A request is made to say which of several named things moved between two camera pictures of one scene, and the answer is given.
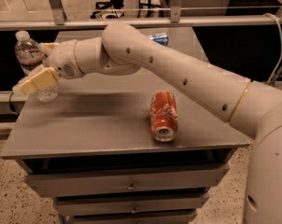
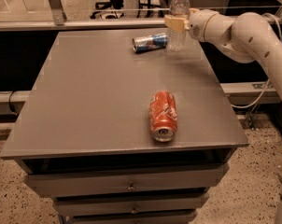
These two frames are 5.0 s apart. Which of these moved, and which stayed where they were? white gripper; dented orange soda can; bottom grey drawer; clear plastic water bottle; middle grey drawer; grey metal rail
Moved: clear plastic water bottle; white gripper
Stayed: middle grey drawer; dented orange soda can; bottom grey drawer; grey metal rail
